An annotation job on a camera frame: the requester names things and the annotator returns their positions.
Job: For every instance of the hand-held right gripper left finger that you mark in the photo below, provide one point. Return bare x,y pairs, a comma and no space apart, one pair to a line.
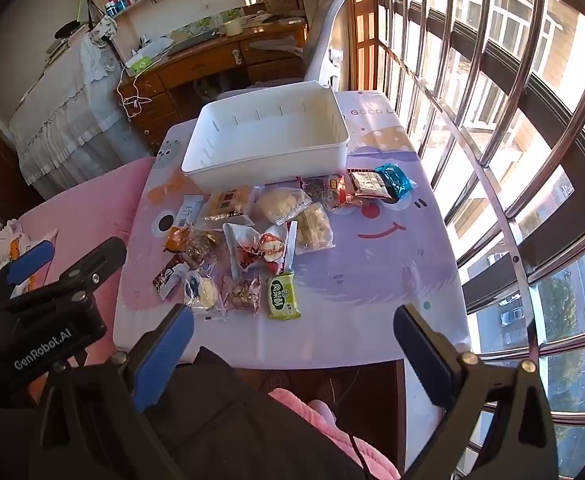
165,355

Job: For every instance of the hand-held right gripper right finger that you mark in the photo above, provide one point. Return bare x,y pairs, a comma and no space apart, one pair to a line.
422,360

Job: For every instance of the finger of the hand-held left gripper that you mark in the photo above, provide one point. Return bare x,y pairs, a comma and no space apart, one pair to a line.
30,260
92,262

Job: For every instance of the clear round pastry packet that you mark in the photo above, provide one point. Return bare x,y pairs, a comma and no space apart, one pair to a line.
202,292

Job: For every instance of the brown red snack packet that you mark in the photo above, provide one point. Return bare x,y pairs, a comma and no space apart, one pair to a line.
167,277

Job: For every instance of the clear orange snack packet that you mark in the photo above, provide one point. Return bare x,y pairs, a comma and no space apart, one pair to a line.
177,240

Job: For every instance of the clear nut brittle packet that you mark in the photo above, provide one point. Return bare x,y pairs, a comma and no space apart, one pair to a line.
242,294

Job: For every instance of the clear nut bar packet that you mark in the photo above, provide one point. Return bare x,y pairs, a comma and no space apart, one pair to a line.
202,249

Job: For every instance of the green snack packet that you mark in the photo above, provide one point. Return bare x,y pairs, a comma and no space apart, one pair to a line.
282,302

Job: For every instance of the large white red packet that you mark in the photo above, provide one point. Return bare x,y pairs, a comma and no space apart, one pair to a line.
247,250

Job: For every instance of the yellow cake packet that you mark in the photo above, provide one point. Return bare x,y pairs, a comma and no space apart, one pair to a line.
227,205

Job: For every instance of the slim white red packet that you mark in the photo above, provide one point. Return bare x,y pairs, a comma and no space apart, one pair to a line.
289,247

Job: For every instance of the teal snack packet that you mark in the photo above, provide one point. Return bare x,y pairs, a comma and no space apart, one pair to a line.
395,182

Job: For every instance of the white red-edged biscuit packet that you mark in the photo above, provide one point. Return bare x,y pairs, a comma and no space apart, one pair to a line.
367,183

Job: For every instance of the clear red-labelled snack packet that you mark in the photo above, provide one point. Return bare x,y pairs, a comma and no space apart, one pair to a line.
337,192

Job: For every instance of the clear bread packet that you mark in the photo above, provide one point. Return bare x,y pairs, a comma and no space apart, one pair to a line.
280,205

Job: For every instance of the dark snack packet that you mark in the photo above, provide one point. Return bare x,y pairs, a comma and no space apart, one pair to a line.
314,187

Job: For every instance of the white plastic bin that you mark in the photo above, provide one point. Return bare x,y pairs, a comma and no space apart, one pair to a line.
272,145

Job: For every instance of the white orange plush toy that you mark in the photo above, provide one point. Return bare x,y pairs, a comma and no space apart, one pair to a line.
1,249

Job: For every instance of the pink bedding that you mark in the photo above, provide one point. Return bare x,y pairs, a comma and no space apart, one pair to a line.
87,215

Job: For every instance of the black clothing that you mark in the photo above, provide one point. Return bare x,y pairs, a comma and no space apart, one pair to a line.
232,420

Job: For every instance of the cartoon printed tablecloth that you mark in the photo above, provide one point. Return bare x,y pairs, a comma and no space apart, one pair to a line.
372,270

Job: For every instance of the pink fluffy clothing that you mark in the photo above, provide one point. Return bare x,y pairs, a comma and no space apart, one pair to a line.
317,420

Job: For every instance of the white lace cloth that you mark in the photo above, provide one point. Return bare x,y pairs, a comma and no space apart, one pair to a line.
62,120

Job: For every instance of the green white packet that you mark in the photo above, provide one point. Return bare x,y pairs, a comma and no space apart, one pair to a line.
140,63

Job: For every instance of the wooden desk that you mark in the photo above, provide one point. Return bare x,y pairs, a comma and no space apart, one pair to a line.
197,67

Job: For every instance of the wooden bookshelf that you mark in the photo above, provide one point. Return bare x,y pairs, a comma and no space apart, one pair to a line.
137,22

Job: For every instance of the cream cup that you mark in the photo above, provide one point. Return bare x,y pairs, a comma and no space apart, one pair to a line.
233,27

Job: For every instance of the white office chair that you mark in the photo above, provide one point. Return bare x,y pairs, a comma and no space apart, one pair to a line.
325,35

